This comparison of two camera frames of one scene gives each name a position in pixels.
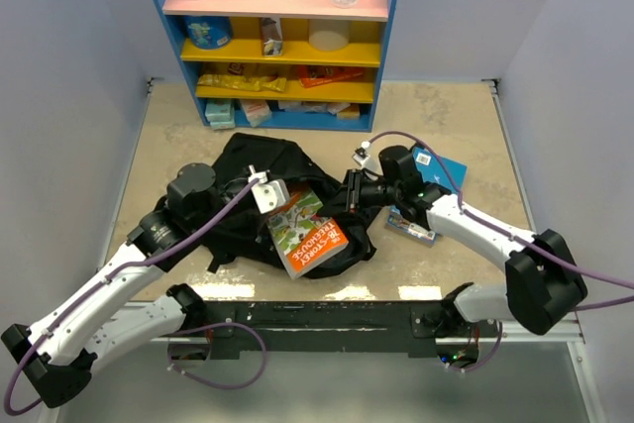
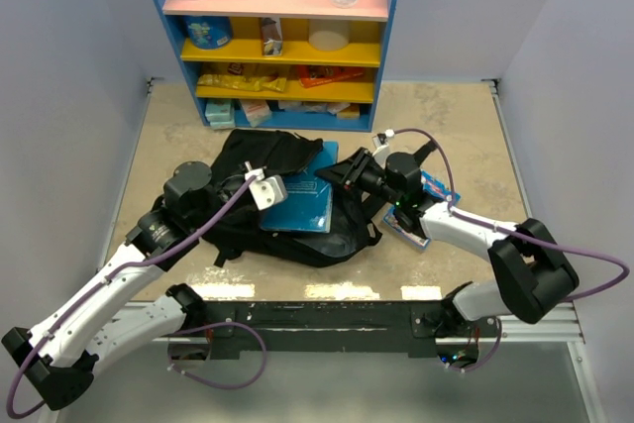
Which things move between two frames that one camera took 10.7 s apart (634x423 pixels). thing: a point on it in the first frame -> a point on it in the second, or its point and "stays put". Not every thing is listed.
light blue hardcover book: x=431 y=169 -> x=308 y=204
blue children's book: x=397 y=223 stays put
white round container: x=329 y=35 stays put
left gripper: x=245 y=179 stays put
